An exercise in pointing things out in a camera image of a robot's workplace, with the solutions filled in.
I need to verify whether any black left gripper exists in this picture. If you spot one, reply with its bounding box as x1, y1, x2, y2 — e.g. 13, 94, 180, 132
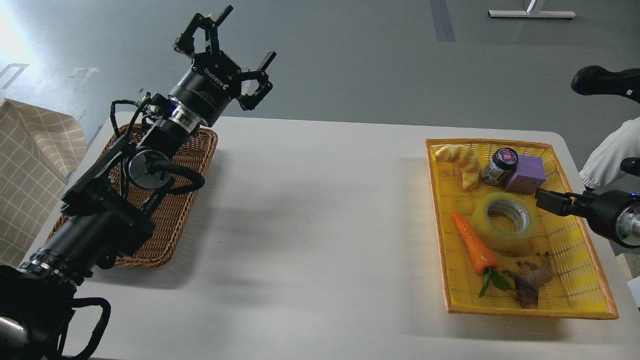
167, 5, 277, 127

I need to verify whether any brown ginger root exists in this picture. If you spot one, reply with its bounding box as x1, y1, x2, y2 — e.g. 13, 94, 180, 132
502, 251, 553, 309

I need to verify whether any black shoe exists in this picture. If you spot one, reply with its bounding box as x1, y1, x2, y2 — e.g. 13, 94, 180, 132
570, 65, 640, 103

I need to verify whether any brown wicker basket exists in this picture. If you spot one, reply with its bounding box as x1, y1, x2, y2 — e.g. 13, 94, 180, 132
45, 123, 218, 269

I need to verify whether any orange toy carrot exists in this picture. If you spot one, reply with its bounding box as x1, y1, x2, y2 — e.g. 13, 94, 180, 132
450, 212, 516, 297

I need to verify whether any white metal stand base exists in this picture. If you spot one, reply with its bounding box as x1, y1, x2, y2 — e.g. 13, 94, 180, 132
487, 0, 576, 19

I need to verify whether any yellow tape roll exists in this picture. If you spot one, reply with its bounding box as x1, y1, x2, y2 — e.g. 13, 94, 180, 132
470, 193, 538, 252

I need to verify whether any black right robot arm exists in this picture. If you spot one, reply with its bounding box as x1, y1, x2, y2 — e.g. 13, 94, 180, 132
534, 188, 640, 249

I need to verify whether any purple foam block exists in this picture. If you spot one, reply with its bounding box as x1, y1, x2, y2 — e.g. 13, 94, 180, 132
504, 154, 547, 195

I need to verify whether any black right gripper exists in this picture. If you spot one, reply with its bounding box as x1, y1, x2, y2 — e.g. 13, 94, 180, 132
534, 188, 628, 240

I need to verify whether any toy croissant bread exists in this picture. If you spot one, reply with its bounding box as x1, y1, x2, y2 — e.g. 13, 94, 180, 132
434, 145, 482, 191

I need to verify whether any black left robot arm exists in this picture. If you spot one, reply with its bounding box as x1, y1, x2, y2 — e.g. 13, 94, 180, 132
1, 5, 277, 360

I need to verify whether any small dark glass jar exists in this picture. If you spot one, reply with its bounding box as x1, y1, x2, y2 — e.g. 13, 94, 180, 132
480, 147, 519, 187

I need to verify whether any beige checkered cloth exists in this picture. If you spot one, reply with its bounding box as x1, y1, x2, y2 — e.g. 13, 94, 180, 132
0, 98, 87, 266

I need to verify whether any yellow plastic basket tray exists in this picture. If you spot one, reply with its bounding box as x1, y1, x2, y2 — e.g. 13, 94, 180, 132
425, 138, 618, 320

